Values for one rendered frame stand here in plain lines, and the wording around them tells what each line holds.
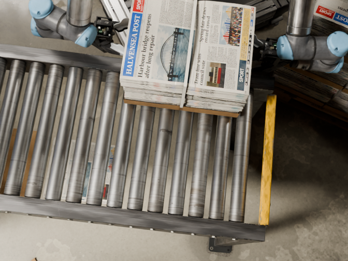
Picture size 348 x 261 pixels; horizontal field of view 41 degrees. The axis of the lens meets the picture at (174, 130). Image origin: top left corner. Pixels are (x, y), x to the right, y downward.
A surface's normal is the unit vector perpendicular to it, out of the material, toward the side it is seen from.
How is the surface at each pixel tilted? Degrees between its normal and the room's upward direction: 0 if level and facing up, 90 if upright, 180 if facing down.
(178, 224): 0
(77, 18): 68
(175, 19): 5
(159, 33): 4
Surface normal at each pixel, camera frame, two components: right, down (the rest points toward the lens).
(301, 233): 0.04, -0.25
